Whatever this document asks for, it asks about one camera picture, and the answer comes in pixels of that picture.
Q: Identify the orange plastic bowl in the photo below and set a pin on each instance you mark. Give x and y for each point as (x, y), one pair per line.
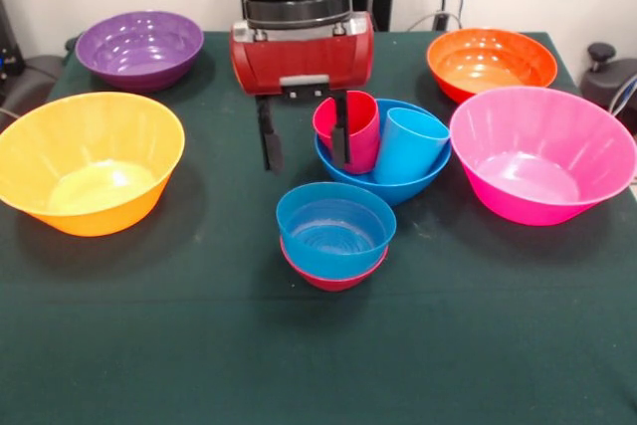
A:
(497, 62)

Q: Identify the black equipment box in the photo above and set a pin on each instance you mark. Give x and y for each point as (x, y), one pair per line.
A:
(7, 57)

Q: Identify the black power adapter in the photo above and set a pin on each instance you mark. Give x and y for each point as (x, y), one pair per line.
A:
(440, 21)

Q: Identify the black round equipment with knob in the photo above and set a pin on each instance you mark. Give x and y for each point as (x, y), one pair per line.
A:
(604, 81)

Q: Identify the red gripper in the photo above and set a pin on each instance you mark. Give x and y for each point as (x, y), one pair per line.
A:
(298, 62)

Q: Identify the red plastic cup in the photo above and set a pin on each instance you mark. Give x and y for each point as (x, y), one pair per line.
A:
(363, 141)

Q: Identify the blue plastic cup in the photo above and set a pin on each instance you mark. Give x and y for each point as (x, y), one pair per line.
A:
(405, 156)

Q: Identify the large yellow-orange plastic bowl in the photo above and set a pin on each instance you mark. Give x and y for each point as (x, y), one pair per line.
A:
(89, 146)

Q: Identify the purple plastic bowl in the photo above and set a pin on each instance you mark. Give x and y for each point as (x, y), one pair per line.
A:
(164, 74)

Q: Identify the opaque blue plastic bowl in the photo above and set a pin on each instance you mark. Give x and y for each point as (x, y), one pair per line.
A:
(398, 191)

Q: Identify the large pink plastic bowl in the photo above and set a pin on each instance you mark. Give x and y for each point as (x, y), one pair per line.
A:
(537, 146)

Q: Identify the small translucent blue bowl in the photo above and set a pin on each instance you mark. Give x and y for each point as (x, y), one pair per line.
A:
(298, 216)

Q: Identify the small red plastic bowl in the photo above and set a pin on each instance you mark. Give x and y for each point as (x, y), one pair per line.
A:
(333, 284)

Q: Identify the dark green tablecloth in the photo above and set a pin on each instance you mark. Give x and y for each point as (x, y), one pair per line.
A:
(497, 345)

